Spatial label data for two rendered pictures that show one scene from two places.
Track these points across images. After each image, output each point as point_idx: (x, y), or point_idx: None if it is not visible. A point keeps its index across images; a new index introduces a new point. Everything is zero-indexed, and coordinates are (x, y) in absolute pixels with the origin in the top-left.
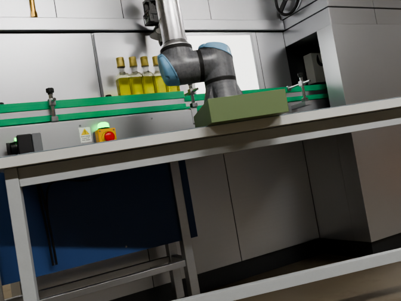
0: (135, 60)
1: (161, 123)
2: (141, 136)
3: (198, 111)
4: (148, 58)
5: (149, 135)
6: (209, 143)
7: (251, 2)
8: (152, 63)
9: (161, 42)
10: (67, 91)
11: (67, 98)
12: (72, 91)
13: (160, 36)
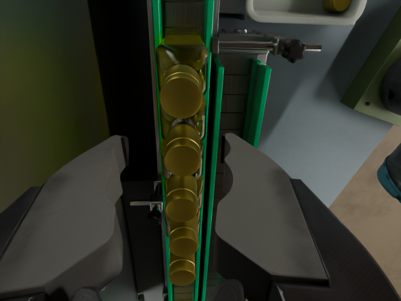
0: (196, 228)
1: None
2: (348, 181)
3: (386, 121)
4: (15, 165)
5: (353, 174)
6: None
7: None
8: (26, 128)
9: (127, 151)
10: (108, 297)
11: (113, 280)
12: (107, 288)
13: (116, 184)
